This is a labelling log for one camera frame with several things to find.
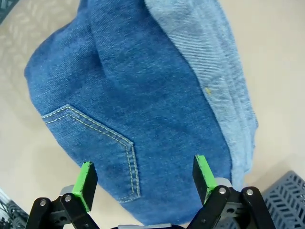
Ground grey plastic lattice basket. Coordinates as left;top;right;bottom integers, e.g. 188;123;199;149
0;0;14;25
262;170;305;229

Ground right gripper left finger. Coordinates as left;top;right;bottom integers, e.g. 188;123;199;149
28;161;98;229

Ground dark blue denim shorts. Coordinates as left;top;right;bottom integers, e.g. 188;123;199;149
23;0;260;226

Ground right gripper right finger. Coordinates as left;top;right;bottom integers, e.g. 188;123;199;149
190;155;274;229

